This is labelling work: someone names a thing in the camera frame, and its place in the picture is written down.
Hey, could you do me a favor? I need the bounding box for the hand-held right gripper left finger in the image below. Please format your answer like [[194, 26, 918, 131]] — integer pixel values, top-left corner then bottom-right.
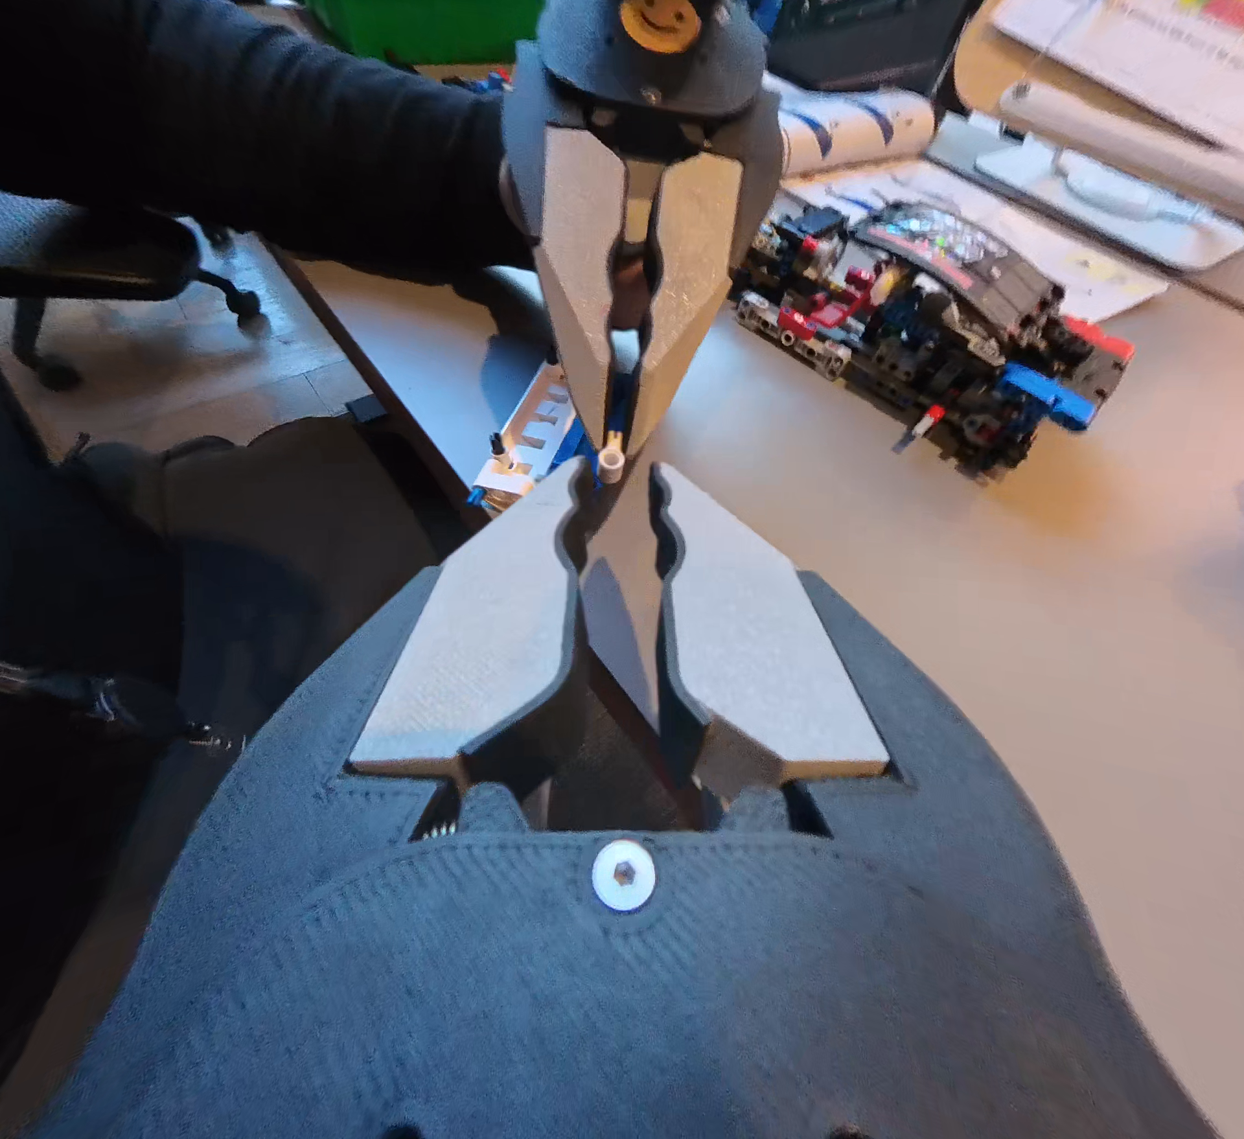
[[348, 456, 597, 802]]

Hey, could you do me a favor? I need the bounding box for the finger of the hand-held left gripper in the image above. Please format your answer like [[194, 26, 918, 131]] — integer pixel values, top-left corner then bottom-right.
[[625, 153, 748, 460], [533, 124, 632, 455]]

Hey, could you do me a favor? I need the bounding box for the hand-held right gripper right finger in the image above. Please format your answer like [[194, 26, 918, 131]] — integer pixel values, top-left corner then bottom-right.
[[647, 464, 893, 793]]

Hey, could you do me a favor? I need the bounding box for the blue and white brick panel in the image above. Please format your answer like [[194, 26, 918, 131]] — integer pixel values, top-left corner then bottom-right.
[[467, 359, 590, 518]]

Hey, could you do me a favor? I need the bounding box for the partly built brick car model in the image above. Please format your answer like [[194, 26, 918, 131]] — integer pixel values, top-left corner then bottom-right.
[[731, 201, 1137, 485]]

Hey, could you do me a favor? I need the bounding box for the person's left forearm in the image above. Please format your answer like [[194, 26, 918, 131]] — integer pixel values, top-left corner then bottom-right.
[[0, 0, 537, 285]]

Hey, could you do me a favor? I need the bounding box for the open building instruction booklet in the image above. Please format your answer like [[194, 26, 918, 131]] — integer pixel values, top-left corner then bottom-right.
[[762, 70, 1173, 324]]

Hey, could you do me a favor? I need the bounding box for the wooden document stand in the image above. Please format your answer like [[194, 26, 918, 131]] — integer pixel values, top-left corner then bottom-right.
[[953, 0, 1244, 159]]

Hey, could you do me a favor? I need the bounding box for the white flat pad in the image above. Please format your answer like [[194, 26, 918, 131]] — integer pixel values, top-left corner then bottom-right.
[[923, 110, 1244, 273]]

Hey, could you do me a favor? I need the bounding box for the person's dark clothing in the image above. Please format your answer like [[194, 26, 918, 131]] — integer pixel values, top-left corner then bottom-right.
[[0, 371, 449, 1092]]

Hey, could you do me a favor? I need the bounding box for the black office chair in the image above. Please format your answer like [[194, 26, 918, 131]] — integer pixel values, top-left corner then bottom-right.
[[0, 191, 269, 394]]

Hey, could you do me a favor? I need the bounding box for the printed instruction sheet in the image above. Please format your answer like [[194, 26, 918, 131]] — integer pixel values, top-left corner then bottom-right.
[[992, 0, 1244, 154]]

